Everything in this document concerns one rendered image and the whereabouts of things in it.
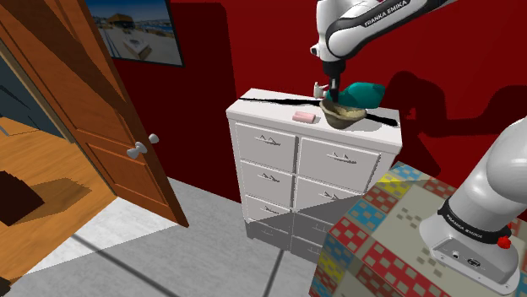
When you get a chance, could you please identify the small white cup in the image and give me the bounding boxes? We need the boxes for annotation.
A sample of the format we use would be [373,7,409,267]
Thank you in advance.
[312,81,330,100]

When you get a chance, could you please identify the teal rounded object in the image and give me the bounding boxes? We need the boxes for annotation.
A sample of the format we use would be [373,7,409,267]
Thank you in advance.
[338,81,387,110]

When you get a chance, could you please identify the brown wooden door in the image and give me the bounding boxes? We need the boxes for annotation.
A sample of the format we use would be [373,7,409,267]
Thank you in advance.
[0,0,190,229]

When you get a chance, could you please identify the beige bowl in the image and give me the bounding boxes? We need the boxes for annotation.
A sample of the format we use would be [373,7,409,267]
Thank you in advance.
[319,100,368,131]

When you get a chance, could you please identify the white chest of drawers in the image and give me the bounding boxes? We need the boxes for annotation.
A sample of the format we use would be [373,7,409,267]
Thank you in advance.
[225,87,403,265]

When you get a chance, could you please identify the pink flat block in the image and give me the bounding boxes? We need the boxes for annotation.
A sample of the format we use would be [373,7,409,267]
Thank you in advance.
[291,111,317,124]

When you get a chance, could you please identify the framed wall picture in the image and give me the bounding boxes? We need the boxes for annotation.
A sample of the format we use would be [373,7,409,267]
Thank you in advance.
[84,0,185,68]

